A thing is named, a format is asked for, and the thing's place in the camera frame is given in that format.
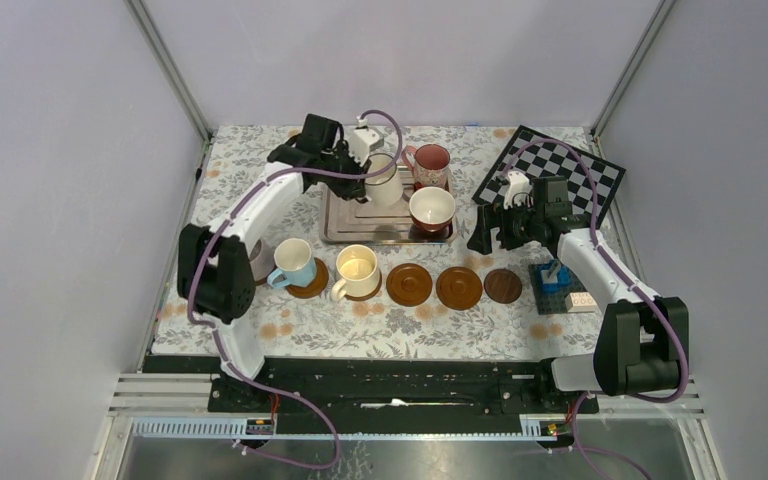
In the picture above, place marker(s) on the blue toy brick stack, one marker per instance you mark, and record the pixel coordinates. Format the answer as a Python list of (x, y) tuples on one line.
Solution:
[(552, 276)]

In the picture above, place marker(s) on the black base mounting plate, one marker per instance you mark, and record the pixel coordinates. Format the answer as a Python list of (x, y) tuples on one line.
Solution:
[(386, 396)]

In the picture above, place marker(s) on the white ribbed mug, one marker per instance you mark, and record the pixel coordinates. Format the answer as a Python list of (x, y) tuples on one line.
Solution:
[(385, 189)]

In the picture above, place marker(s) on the black white chessboard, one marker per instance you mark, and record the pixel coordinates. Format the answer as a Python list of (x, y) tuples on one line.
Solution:
[(590, 179)]

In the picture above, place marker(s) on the brown wooden coaster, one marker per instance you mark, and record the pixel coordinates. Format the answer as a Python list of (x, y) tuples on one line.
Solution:
[(374, 295), (409, 284), (316, 287), (459, 288)]

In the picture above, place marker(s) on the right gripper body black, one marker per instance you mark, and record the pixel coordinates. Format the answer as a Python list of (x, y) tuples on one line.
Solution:
[(518, 226)]

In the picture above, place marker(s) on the white toy brick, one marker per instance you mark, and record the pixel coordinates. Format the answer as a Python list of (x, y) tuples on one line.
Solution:
[(580, 302)]

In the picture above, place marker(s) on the dark walnut round coaster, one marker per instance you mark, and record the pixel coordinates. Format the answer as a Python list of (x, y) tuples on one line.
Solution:
[(503, 286)]

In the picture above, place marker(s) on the cream yellow mug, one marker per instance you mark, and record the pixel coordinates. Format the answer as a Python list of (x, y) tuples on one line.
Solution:
[(359, 274)]

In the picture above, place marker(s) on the lilac mug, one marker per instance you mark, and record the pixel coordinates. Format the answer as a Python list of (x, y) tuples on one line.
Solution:
[(261, 260)]

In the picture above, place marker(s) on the light blue mug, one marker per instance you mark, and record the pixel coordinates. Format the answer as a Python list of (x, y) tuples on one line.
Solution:
[(294, 264)]

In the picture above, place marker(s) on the dark grey brick baseplate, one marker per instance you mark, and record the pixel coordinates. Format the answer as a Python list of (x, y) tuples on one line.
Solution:
[(552, 299)]

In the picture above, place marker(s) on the metal serving tray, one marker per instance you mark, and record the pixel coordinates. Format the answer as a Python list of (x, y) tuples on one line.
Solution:
[(350, 222)]

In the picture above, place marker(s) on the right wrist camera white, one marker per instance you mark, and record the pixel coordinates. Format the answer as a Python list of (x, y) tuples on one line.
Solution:
[(518, 193)]

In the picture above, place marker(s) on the pink mug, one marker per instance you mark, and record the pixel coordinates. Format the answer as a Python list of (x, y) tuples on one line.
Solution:
[(428, 165)]

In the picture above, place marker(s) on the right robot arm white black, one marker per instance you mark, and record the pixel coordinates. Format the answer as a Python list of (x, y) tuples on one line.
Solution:
[(640, 350)]

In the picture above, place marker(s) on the white cup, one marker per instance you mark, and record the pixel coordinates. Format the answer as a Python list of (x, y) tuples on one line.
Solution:
[(431, 208)]

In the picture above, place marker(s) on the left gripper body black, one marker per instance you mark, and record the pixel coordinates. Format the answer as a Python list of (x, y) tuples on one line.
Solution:
[(343, 162)]

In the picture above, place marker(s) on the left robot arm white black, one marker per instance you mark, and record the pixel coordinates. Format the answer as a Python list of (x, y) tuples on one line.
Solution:
[(214, 272)]

